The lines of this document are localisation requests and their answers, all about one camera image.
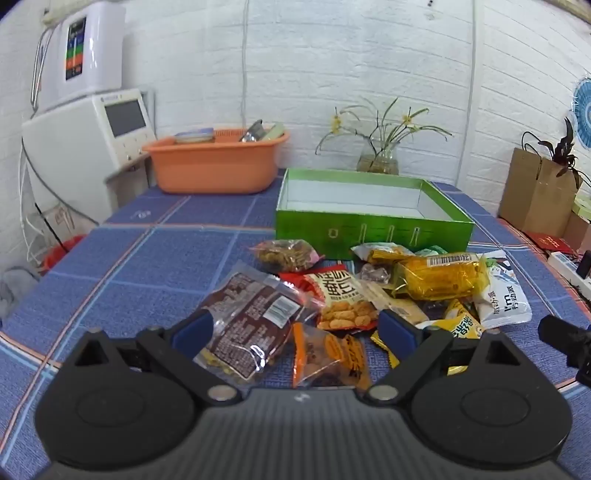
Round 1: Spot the round tin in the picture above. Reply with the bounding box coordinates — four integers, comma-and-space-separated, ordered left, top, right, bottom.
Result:
174, 130, 215, 144

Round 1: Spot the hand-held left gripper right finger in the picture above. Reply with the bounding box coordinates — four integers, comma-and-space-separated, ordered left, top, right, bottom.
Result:
365, 308, 520, 408

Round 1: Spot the white machine with screen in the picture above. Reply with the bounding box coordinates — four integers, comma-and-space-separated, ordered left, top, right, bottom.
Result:
22, 89, 158, 223

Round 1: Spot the silver foil packet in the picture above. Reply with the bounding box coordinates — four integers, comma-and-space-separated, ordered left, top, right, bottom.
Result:
238, 120, 265, 143

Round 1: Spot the red booklet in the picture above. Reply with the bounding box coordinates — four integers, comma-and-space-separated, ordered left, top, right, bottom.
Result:
526, 231, 573, 254

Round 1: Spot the grey cloth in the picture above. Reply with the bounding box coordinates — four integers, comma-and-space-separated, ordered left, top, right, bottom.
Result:
0, 268, 42, 319

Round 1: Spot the dark brown snack packet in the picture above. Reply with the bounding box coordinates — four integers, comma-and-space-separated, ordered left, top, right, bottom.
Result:
191, 261, 324, 386

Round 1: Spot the red fried snack packet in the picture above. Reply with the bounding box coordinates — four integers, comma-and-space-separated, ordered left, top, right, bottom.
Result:
279, 265, 380, 334

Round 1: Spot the yellow transparent snack packet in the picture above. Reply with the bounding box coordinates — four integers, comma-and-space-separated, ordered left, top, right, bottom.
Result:
392, 253, 490, 301

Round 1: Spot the white water purifier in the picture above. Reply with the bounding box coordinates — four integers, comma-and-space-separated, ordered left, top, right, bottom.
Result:
39, 2, 126, 112

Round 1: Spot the small cardboard box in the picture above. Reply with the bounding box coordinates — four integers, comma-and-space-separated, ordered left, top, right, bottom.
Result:
566, 212, 591, 250

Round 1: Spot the yellow zigzag-edged snack packet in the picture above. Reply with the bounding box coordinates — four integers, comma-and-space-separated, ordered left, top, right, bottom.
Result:
369, 330, 403, 370

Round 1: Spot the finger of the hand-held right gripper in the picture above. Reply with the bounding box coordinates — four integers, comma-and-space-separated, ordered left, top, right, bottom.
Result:
538, 314, 591, 386

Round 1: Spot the dark red plant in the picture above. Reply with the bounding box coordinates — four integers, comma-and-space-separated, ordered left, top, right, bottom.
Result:
538, 117, 586, 190

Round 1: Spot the white power strip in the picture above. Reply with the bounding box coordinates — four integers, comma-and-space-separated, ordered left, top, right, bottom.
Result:
547, 253, 591, 298

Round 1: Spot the yellow orchid plant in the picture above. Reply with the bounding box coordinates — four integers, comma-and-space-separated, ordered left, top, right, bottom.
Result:
316, 97, 453, 155

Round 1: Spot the brown paper bag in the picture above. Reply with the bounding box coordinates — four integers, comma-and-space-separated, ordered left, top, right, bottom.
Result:
499, 131, 580, 237

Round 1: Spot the green cardboard box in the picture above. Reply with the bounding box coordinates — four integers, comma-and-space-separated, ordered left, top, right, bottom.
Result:
276, 168, 475, 261

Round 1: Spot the red bucket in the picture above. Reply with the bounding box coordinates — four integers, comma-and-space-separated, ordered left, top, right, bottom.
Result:
44, 235, 86, 273

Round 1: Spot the pink pumpkin seed packet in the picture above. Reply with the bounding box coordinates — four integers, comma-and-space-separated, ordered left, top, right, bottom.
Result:
249, 239, 324, 273

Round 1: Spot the orange plastic basin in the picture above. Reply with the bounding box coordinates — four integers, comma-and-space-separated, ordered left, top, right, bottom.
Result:
142, 128, 291, 195

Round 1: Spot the blue plaid tablecloth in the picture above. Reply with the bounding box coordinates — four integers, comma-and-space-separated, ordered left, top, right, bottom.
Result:
0, 168, 591, 480

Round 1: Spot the white printed snack packet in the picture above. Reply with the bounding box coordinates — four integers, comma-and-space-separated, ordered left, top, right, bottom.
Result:
471, 256, 533, 330

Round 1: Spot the brown wrapped candy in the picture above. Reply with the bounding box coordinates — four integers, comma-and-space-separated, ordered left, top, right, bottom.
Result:
360, 262, 393, 283

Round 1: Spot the glass vase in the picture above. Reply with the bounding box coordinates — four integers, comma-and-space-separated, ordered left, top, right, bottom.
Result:
356, 141, 400, 175

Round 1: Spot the clear beige snack packet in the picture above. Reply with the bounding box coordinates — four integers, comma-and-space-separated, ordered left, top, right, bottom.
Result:
365, 281, 430, 328

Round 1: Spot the small orange snack packet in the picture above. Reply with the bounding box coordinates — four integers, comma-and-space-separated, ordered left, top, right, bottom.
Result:
291, 322, 372, 389

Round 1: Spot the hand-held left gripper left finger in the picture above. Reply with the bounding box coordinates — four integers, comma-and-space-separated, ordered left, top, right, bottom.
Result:
74, 310, 242, 408

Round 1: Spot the blue round wall decoration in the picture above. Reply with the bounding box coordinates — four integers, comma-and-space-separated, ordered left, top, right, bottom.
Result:
570, 76, 591, 151

